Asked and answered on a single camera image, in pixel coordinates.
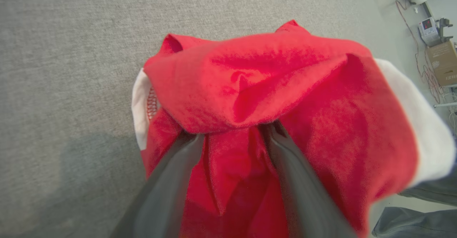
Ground brown cardboard box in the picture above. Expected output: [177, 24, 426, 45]
[425, 41, 457, 87]

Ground red and white basketball jersey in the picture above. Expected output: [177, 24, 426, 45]
[131, 19, 456, 238]

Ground grey denim jeans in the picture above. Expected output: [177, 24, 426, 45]
[371, 159, 457, 238]

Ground thin red cable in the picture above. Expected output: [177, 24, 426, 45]
[396, 0, 443, 104]

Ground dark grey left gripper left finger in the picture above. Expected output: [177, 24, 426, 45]
[111, 133, 206, 238]

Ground black metal bracket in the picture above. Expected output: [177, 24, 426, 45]
[438, 18, 454, 43]

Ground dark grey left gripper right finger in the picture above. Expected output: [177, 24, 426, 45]
[262, 120, 357, 238]

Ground grey device with red display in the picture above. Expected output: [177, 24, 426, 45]
[418, 16, 441, 46]

